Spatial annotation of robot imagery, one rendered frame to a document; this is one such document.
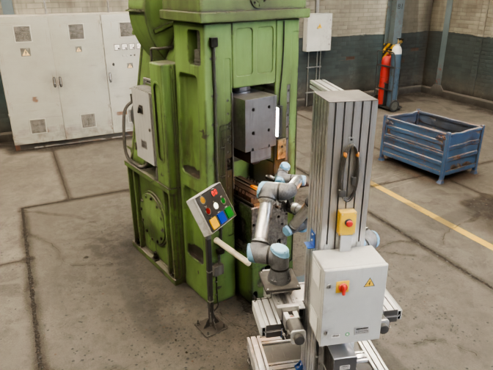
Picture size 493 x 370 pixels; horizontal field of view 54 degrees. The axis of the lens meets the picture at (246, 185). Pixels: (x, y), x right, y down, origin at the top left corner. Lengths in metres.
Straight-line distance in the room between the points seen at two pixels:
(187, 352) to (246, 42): 2.33
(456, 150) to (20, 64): 6.61
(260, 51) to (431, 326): 2.55
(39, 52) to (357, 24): 6.64
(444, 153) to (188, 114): 4.09
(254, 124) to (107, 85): 5.38
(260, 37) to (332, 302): 2.06
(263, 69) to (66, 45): 5.22
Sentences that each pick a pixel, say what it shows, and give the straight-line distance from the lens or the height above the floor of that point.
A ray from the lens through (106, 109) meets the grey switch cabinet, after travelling 8.85.
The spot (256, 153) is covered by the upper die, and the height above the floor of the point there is 1.34.
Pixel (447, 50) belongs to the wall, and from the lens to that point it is 12.55.
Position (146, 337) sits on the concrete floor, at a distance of 4.06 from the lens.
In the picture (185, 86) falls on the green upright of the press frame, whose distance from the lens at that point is 3.88.
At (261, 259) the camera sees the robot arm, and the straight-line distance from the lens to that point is 3.03.
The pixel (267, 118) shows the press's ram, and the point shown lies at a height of 1.60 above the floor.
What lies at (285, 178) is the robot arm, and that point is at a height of 1.25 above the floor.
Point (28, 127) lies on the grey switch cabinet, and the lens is 8.78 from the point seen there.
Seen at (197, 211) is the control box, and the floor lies 1.10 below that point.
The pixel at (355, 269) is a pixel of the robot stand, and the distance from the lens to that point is 2.53.
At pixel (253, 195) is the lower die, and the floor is 0.98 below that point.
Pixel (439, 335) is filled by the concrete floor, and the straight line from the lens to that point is 4.25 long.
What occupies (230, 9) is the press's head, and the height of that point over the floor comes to 2.38.
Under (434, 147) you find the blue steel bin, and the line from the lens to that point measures 7.15.
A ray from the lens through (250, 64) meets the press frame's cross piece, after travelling 3.75.
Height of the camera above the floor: 2.55
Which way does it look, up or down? 23 degrees down
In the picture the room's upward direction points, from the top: straight up
